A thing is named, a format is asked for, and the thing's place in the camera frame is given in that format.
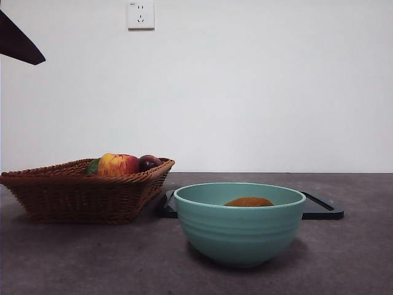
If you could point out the white wall power socket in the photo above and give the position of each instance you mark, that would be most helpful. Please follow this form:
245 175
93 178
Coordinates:
141 15

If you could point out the brown wicker basket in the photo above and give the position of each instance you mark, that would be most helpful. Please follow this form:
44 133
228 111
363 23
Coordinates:
86 196

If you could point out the green fruit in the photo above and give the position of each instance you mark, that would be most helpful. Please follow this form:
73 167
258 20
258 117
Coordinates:
92 166

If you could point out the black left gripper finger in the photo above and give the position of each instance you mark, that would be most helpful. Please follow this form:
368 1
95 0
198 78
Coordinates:
18 43

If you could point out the dark purple fruit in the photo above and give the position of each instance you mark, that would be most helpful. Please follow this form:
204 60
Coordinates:
149 162

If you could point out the dark rectangular tray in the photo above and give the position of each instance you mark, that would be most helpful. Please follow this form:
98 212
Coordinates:
319 210

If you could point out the red yellow apple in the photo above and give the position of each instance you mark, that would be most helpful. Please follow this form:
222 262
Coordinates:
119 164

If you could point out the brown kiwifruit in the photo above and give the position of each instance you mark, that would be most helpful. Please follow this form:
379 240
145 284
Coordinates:
248 202

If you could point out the teal ribbed bowl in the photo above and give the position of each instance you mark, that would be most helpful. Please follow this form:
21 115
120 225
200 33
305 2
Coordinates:
239 233

